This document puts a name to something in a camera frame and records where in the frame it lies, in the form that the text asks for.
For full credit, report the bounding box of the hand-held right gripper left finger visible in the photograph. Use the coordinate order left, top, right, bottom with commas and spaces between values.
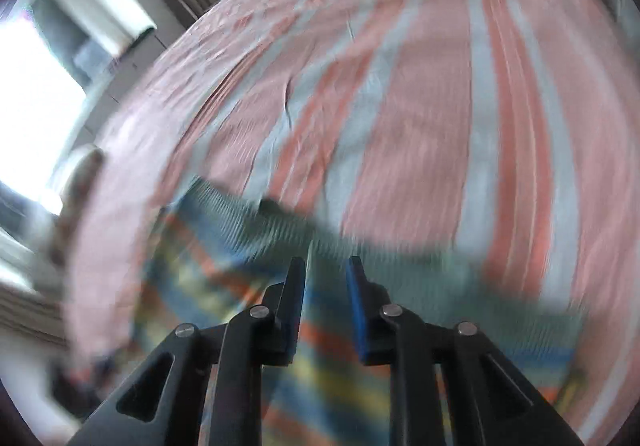
65, 256, 307, 446

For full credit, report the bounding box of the striped knit sweater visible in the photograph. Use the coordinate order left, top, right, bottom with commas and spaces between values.
131, 178, 591, 446

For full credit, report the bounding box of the pink striped bed sheet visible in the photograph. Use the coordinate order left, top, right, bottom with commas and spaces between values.
65, 0, 640, 446

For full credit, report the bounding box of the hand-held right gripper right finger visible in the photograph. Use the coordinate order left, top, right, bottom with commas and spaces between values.
347, 256, 586, 446

